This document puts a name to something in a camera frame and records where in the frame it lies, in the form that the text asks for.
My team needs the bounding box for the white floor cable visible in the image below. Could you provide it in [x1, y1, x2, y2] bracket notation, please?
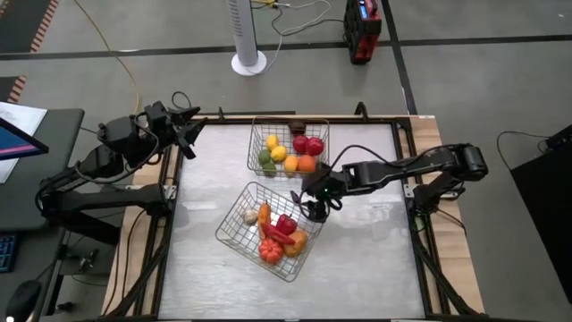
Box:
[249, 0, 334, 75]

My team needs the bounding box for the desk computer monitor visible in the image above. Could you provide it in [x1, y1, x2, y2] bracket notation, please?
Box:
[0, 116, 50, 161]

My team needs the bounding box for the metal wire basket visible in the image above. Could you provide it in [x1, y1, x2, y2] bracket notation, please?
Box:
[214, 181, 324, 284]
[246, 115, 331, 181]

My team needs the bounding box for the orange carrot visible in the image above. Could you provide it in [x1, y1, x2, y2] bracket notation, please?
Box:
[257, 200, 273, 241]

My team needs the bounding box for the white paper sheet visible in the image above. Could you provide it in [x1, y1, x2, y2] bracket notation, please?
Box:
[0, 101, 48, 184]

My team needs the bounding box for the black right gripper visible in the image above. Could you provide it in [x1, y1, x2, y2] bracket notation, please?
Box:
[290, 163, 348, 224]

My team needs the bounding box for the black striped-edge floor mat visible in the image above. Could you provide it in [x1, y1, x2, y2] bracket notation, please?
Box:
[0, 0, 59, 54]
[0, 74, 28, 105]

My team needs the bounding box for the yellow-orange bell pepper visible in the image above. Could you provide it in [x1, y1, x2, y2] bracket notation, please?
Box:
[282, 229, 309, 258]

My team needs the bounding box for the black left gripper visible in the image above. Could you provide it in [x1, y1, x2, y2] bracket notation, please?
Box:
[143, 100, 208, 161]

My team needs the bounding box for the white tower fan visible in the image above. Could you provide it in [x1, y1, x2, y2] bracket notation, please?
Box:
[225, 0, 268, 77]

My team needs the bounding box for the black keyboard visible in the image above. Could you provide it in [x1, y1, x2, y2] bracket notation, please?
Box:
[0, 232, 19, 274]

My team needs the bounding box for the orange fruit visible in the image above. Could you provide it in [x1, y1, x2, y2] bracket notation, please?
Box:
[297, 154, 317, 174]

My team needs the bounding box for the red chili pepper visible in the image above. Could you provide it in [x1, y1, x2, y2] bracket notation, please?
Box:
[262, 223, 296, 246]

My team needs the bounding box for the red black equipment case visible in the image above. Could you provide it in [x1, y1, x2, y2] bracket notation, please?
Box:
[342, 0, 383, 65]

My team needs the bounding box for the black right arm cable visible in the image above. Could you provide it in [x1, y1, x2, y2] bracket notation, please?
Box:
[328, 143, 452, 174]

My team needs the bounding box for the thin black cabinet cable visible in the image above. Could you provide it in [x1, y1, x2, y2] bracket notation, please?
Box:
[496, 130, 551, 157]

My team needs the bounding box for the black desk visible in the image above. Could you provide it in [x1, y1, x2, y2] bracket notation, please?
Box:
[0, 106, 86, 233]

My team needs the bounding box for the black table frame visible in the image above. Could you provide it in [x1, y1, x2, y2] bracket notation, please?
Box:
[105, 101, 497, 322]

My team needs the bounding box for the yellow cable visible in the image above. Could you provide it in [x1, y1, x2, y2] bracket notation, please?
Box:
[72, 0, 141, 115]

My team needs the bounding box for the black computer mouse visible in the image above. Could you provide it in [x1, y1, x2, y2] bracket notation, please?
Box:
[4, 280, 42, 322]

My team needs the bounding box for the black cabinet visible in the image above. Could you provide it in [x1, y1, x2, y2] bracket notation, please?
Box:
[510, 124, 572, 305]

